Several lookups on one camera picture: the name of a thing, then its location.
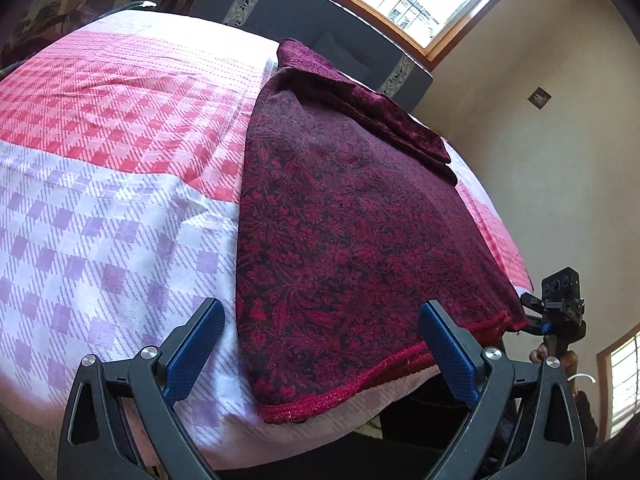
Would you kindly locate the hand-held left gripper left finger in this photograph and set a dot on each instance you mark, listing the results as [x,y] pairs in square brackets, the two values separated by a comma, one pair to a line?
[196,344]

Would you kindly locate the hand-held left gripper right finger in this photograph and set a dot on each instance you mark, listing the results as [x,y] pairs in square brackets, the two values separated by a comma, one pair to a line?
[447,351]

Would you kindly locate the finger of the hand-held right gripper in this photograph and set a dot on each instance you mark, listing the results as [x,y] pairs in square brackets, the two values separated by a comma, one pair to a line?
[531,305]

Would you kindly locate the dark red floral cloth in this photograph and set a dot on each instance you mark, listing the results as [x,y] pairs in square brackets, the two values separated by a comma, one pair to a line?
[350,240]

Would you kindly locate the person's right hand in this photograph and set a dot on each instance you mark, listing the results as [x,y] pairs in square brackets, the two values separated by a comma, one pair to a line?
[538,355]

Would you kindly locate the small barred window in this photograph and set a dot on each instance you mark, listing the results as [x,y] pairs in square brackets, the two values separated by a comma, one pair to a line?
[622,380]

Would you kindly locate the checkered pink and purple bedsheet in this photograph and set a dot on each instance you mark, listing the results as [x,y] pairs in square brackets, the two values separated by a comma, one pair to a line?
[115,175]

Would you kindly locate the folded dark red velvet cloth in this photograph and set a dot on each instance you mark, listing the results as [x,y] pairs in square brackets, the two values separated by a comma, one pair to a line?
[380,110]

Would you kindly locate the dark wall switch plate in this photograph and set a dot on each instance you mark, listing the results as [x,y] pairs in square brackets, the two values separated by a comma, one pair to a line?
[539,96]

